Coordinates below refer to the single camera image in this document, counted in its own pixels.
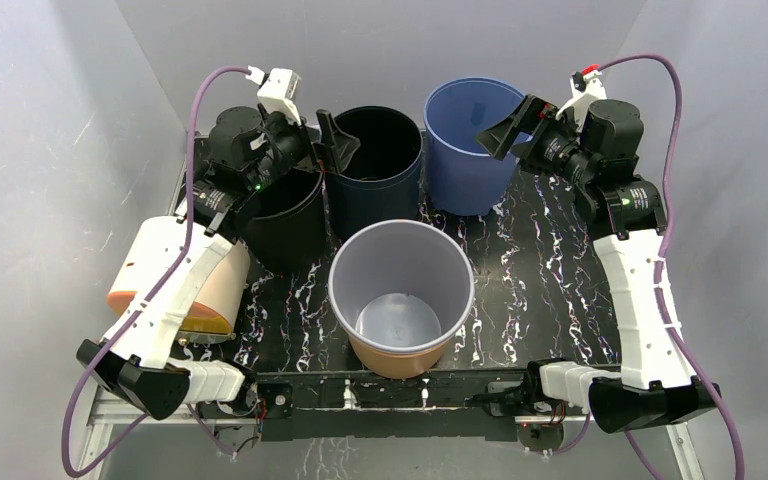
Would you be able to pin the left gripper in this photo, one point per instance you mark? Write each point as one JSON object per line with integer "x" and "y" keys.
{"x": 340, "y": 146}

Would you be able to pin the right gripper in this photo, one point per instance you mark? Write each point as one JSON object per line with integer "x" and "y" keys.
{"x": 533, "y": 132}

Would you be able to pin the blue bucket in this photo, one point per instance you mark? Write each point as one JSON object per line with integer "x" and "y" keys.
{"x": 461, "y": 178}

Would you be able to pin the grey white bucket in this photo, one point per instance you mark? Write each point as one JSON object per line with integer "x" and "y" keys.
{"x": 401, "y": 287}

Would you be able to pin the orange bucket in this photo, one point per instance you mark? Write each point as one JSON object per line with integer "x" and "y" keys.
{"x": 398, "y": 365}

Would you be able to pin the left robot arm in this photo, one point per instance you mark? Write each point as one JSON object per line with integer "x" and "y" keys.
{"x": 194, "y": 262}

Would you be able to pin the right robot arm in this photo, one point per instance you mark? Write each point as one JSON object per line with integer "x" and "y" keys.
{"x": 626, "y": 222}

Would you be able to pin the white orange lying container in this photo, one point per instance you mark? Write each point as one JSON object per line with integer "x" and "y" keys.
{"x": 213, "y": 314}

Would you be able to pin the dark navy bucket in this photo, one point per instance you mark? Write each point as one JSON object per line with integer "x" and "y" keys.
{"x": 382, "y": 181}

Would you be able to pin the black bucket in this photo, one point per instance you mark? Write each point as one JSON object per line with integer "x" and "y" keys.
{"x": 289, "y": 231}

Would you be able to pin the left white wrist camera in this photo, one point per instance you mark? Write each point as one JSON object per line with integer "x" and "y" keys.
{"x": 277, "y": 91}

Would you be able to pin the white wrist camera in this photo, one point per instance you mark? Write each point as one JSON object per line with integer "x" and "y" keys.
{"x": 586, "y": 87}
{"x": 277, "y": 91}

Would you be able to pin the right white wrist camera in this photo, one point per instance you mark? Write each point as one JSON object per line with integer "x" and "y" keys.
{"x": 586, "y": 87}

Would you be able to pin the aluminium frame rail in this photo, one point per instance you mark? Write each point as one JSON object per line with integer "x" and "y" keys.
{"x": 420, "y": 422}

